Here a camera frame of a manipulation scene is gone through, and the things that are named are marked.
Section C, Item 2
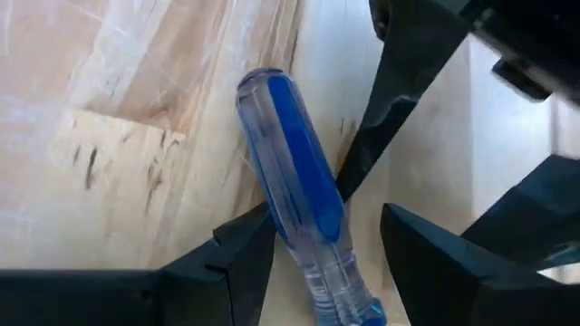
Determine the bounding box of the blue handled screwdriver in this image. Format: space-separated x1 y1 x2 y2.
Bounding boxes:
235 67 389 326

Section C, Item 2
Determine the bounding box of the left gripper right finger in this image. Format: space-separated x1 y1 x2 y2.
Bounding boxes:
380 203 580 326

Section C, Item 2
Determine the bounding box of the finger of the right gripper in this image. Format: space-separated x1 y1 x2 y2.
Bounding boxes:
335 0 488 203
461 154 580 272

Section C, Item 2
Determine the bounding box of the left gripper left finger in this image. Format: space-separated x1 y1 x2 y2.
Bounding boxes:
0 202 277 326

